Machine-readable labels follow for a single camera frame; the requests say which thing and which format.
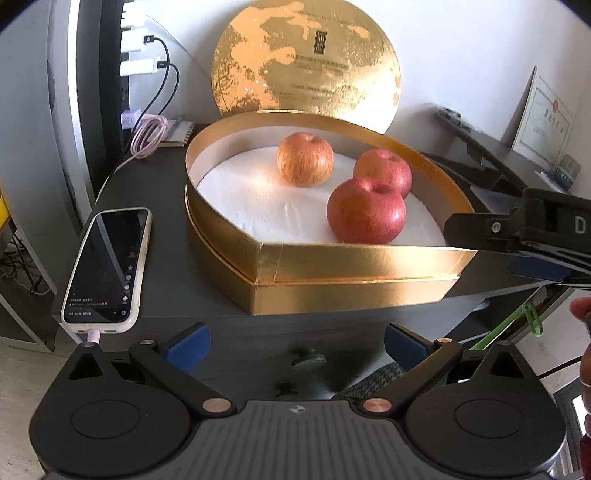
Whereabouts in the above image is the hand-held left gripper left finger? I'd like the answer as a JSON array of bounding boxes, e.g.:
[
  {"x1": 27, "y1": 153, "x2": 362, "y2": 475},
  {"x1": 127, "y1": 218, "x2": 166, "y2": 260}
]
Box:
[{"x1": 67, "y1": 323, "x2": 238, "y2": 420}]

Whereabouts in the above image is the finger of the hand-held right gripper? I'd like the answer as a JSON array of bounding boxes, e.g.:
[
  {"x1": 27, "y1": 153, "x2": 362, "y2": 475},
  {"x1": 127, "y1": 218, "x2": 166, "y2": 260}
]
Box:
[
  {"x1": 445, "y1": 211, "x2": 525, "y2": 252},
  {"x1": 480, "y1": 250, "x2": 591, "y2": 289}
]

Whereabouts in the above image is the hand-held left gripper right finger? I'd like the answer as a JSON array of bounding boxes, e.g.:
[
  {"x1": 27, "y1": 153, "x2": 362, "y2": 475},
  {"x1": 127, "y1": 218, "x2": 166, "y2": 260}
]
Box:
[{"x1": 358, "y1": 323, "x2": 536, "y2": 420}]

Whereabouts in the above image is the gold gift box base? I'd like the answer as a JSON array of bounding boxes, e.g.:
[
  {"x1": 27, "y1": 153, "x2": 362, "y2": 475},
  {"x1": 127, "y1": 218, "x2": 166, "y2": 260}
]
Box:
[{"x1": 185, "y1": 110, "x2": 478, "y2": 317}]

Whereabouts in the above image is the red orange apple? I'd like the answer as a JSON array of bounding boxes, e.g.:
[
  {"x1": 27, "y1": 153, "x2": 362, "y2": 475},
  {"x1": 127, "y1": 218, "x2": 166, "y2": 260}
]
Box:
[{"x1": 353, "y1": 148, "x2": 413, "y2": 199}]

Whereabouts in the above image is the dark red apple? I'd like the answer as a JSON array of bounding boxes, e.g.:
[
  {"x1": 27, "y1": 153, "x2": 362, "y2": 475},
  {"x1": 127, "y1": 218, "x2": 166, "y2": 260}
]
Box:
[{"x1": 326, "y1": 178, "x2": 408, "y2": 244}]

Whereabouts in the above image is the yellow striped apple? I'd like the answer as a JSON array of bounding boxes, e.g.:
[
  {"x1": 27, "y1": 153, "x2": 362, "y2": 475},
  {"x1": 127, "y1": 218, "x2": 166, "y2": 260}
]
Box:
[{"x1": 276, "y1": 132, "x2": 335, "y2": 188}]

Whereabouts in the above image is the gold gift box lid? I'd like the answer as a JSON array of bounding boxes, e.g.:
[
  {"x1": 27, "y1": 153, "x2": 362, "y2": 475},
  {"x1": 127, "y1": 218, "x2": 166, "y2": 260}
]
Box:
[{"x1": 211, "y1": 0, "x2": 402, "y2": 136}]

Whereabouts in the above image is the dark wooden desktop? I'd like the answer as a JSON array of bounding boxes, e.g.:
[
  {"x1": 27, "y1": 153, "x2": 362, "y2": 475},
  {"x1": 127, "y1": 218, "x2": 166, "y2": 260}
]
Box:
[{"x1": 60, "y1": 148, "x2": 546, "y2": 384}]

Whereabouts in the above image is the person's right hand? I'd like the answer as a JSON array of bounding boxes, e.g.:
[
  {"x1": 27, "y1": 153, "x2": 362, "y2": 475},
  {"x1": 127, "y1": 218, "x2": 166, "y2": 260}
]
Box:
[{"x1": 570, "y1": 296, "x2": 591, "y2": 418}]

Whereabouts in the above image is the houndstooth cushion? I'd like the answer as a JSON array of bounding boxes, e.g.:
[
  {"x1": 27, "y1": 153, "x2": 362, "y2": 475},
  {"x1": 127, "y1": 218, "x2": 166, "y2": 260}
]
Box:
[{"x1": 337, "y1": 362, "x2": 416, "y2": 400}]

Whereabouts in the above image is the green clip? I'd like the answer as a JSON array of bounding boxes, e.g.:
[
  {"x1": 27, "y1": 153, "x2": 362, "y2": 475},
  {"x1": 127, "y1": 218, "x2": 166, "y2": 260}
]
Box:
[{"x1": 522, "y1": 300, "x2": 546, "y2": 335}]

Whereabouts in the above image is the small grey desk gadget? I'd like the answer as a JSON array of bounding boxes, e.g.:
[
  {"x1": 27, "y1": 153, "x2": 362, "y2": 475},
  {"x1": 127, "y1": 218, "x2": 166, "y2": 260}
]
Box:
[{"x1": 554, "y1": 154, "x2": 581, "y2": 190}]

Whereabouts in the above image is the dark curved raised desk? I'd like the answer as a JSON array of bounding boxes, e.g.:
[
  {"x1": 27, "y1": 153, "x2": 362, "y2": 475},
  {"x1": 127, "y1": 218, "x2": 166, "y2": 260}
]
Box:
[{"x1": 434, "y1": 108, "x2": 591, "y2": 204}]

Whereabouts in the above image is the framed certificate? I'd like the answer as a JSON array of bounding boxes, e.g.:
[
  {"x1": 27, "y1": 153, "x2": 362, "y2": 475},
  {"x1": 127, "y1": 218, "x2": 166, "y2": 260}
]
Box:
[{"x1": 512, "y1": 66, "x2": 575, "y2": 167}]

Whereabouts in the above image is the smartphone in white case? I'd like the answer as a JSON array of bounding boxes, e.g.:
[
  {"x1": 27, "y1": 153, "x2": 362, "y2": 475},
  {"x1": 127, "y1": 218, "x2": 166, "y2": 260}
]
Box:
[{"x1": 61, "y1": 207, "x2": 153, "y2": 334}]

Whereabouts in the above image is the spiral notepad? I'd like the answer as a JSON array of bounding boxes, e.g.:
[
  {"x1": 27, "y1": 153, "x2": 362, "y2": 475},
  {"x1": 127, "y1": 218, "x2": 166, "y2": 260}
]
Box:
[{"x1": 159, "y1": 117, "x2": 195, "y2": 148}]

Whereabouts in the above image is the grey cabinet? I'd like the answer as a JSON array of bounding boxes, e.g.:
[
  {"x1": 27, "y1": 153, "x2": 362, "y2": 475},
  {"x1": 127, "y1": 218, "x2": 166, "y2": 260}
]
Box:
[{"x1": 44, "y1": 0, "x2": 95, "y2": 217}]

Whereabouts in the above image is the white charger plug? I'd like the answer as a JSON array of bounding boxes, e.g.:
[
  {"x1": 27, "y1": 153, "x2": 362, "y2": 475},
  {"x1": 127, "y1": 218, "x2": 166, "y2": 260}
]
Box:
[
  {"x1": 121, "y1": 28, "x2": 155, "y2": 54},
  {"x1": 119, "y1": 0, "x2": 147, "y2": 24},
  {"x1": 120, "y1": 58, "x2": 166, "y2": 77}
]

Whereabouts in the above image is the black power strip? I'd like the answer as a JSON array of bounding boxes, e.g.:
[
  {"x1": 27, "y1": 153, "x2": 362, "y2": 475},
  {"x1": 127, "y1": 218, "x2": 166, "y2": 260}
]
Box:
[{"x1": 76, "y1": 0, "x2": 136, "y2": 141}]

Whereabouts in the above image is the green strap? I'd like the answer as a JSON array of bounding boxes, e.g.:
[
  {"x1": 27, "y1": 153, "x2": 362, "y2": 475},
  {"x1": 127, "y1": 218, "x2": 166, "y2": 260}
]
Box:
[{"x1": 471, "y1": 305, "x2": 527, "y2": 352}]

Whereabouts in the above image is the pink charging cable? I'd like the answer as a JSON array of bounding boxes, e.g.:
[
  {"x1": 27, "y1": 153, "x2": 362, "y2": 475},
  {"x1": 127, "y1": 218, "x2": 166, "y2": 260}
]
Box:
[{"x1": 79, "y1": 115, "x2": 169, "y2": 347}]

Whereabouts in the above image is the black charger cable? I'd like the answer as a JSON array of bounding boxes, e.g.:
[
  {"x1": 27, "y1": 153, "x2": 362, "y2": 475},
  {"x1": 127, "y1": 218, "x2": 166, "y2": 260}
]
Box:
[
  {"x1": 157, "y1": 62, "x2": 181, "y2": 118},
  {"x1": 137, "y1": 36, "x2": 171, "y2": 136}
]

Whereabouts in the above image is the white charger cable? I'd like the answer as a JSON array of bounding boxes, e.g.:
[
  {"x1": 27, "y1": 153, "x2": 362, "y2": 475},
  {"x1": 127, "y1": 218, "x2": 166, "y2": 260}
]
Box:
[{"x1": 145, "y1": 11, "x2": 211, "y2": 81}]

